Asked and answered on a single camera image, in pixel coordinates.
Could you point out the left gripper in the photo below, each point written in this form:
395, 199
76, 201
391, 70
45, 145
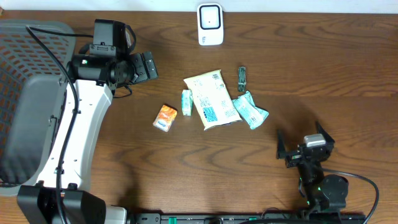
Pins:
144, 66

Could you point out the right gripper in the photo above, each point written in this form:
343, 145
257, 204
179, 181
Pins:
293, 157

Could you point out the small green tissue pack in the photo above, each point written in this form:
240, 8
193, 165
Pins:
187, 102

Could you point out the orange tissue pack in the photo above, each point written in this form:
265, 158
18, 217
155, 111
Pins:
165, 118

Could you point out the yellow snack bag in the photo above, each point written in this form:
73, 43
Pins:
212, 100

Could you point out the dark green snack packet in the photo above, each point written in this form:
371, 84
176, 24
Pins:
242, 79

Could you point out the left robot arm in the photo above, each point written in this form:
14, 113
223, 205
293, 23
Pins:
61, 193

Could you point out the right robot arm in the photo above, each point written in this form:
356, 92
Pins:
324, 193

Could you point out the white barcode scanner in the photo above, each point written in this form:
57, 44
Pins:
210, 24

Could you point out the grey plastic basket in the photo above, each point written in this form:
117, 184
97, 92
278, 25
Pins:
32, 98

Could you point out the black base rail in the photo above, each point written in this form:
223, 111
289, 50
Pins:
269, 217

